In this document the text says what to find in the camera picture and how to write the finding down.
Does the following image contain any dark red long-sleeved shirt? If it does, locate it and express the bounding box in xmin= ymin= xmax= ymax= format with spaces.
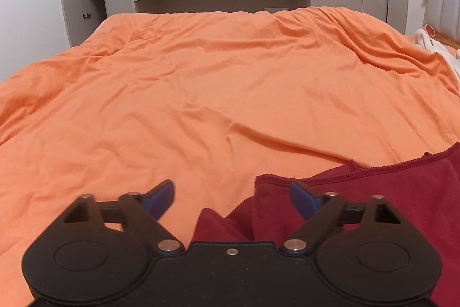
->
xmin=194 ymin=142 xmax=460 ymax=307

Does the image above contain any orange blanket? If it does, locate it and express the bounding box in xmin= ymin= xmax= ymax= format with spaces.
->
xmin=0 ymin=6 xmax=460 ymax=307

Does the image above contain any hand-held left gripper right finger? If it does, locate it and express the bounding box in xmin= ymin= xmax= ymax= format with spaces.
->
xmin=279 ymin=180 xmax=402 ymax=253

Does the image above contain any cream crumpled garment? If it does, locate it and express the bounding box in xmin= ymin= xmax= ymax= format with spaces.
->
xmin=413 ymin=28 xmax=460 ymax=82

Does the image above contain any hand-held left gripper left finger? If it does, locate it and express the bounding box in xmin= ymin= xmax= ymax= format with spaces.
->
xmin=62 ymin=180 xmax=185 ymax=253

